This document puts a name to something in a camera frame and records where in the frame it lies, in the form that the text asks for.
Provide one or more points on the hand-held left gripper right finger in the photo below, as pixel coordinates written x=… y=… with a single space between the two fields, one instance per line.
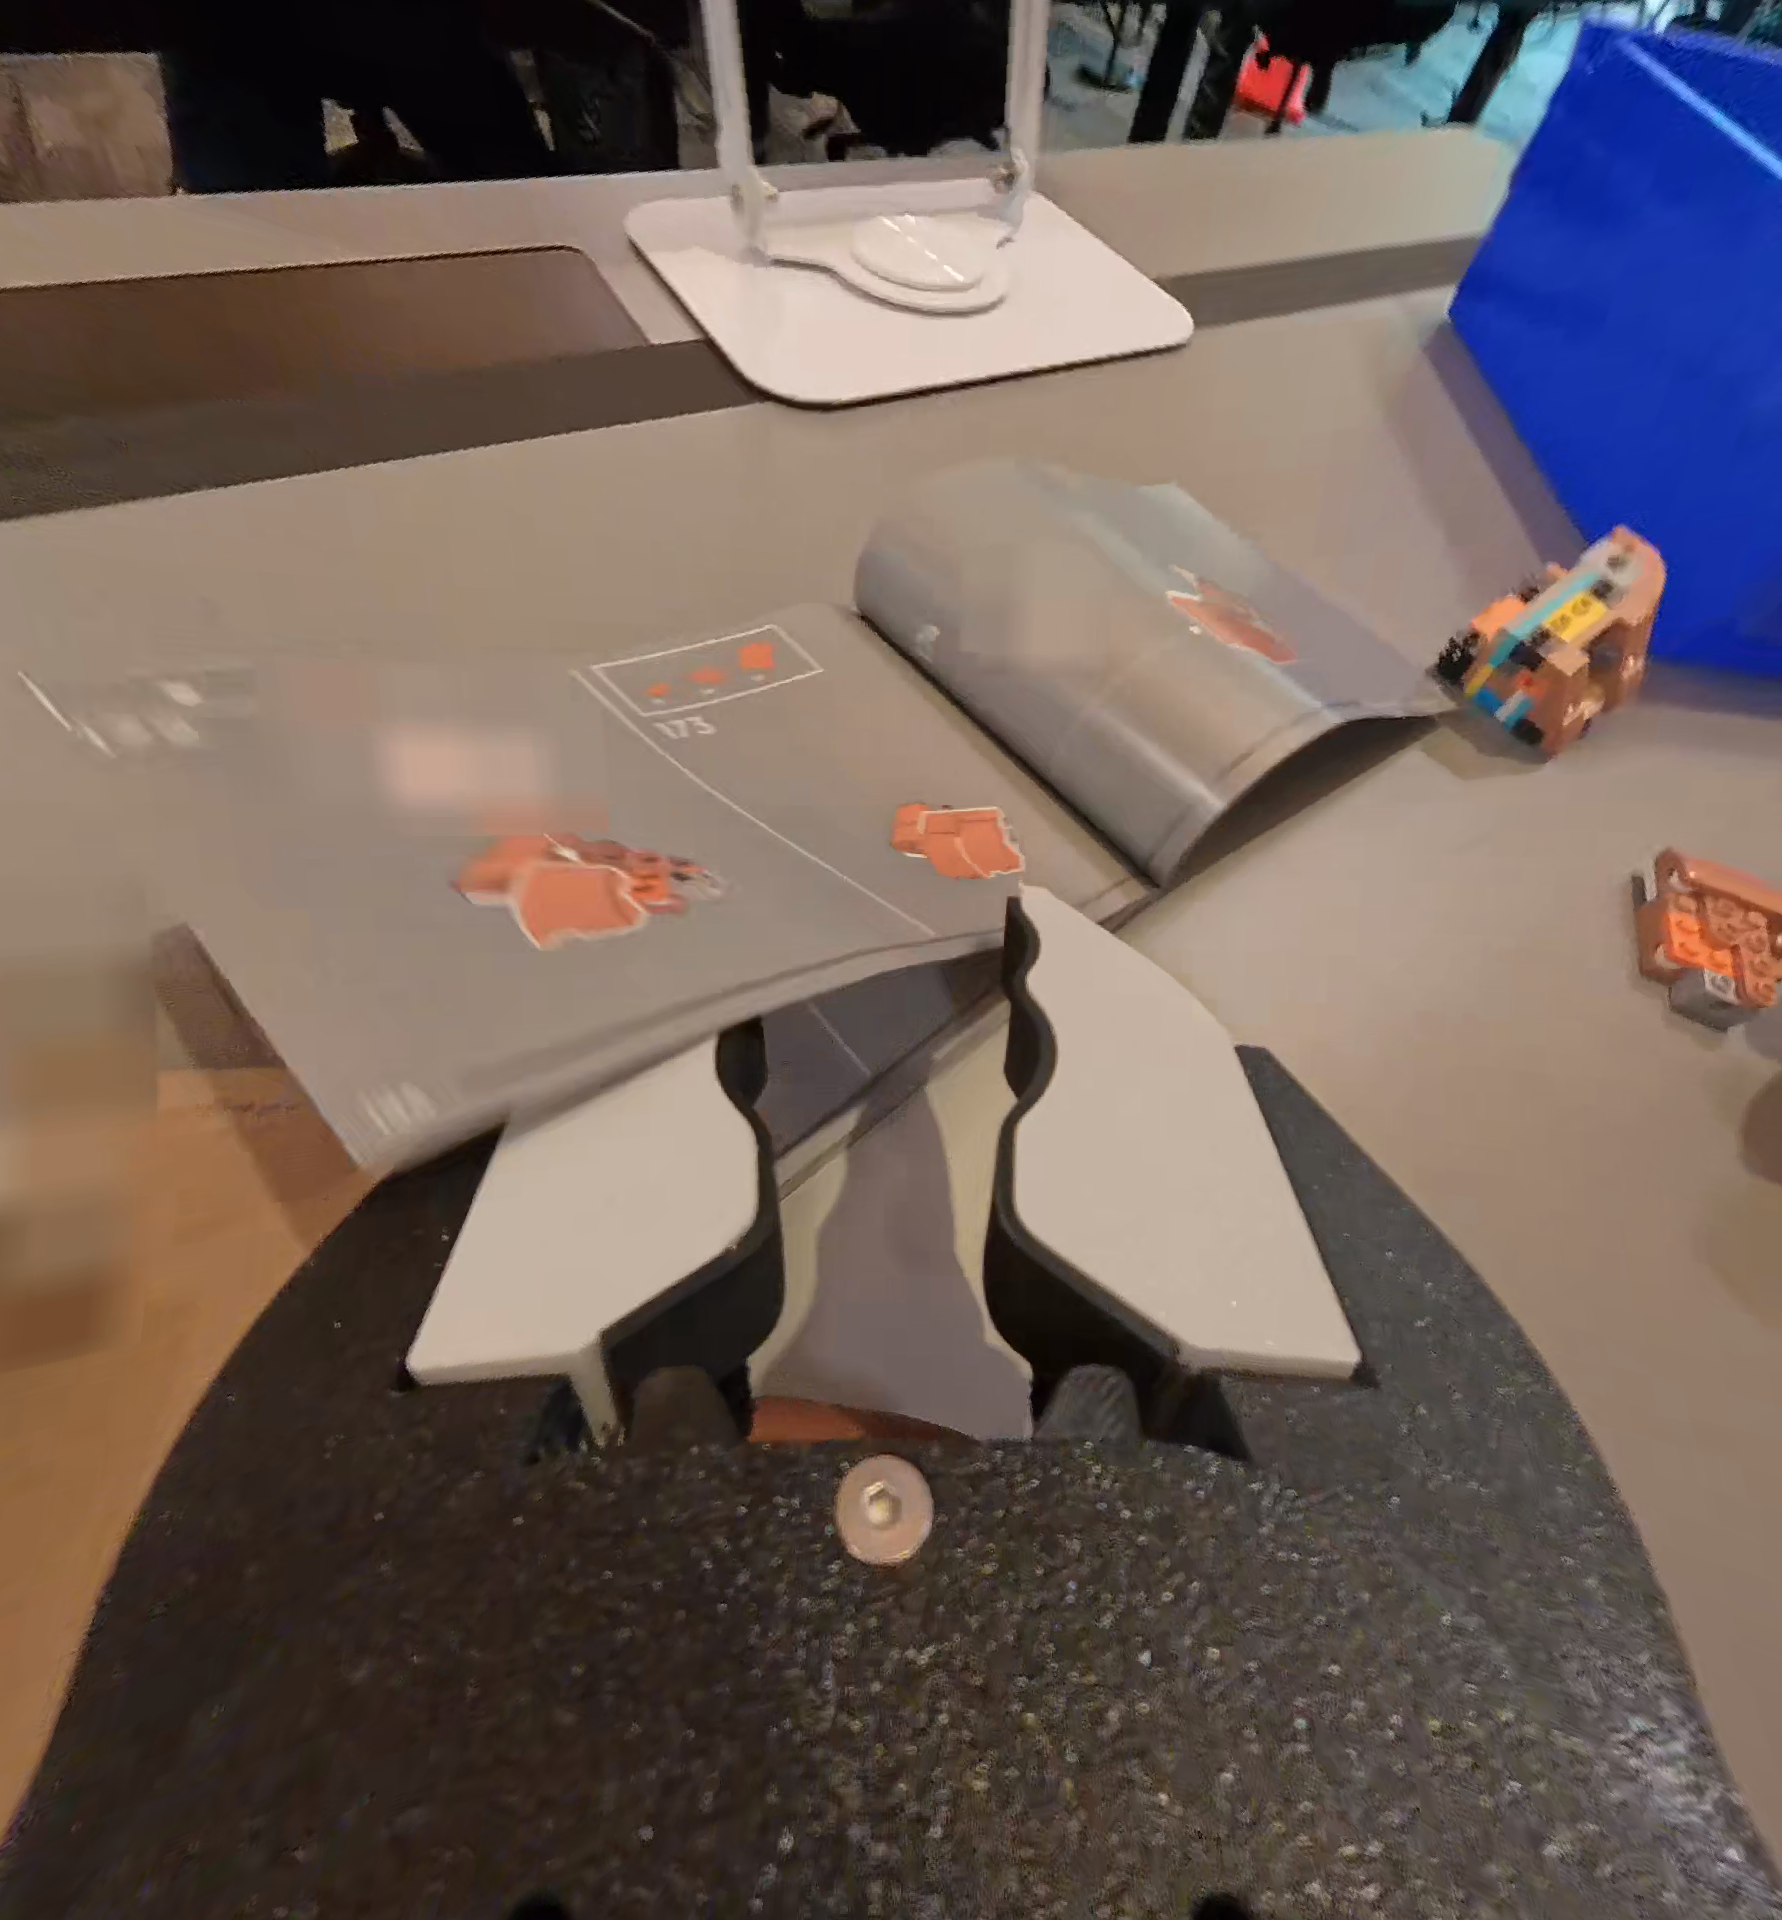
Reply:
x=1177 y=1186

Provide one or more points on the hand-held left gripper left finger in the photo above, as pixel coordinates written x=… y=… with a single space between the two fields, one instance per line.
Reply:
x=606 y=1244

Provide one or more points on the grey instruction booklet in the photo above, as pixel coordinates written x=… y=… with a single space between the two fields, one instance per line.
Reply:
x=833 y=705

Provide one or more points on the small orange brown brick assembly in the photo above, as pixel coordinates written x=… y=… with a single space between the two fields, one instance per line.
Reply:
x=1718 y=937

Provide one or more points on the blue plastic bin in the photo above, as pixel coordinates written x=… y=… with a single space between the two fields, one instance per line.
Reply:
x=1656 y=375

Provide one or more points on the grey desk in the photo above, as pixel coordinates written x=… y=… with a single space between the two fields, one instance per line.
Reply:
x=1432 y=1200

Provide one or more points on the colourful brick model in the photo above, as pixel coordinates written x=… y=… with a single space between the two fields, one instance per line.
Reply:
x=1559 y=646

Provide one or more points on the white metal stand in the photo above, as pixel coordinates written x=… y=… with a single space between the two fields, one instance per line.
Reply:
x=907 y=345

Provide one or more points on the small red object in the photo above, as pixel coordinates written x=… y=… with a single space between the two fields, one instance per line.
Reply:
x=1271 y=79

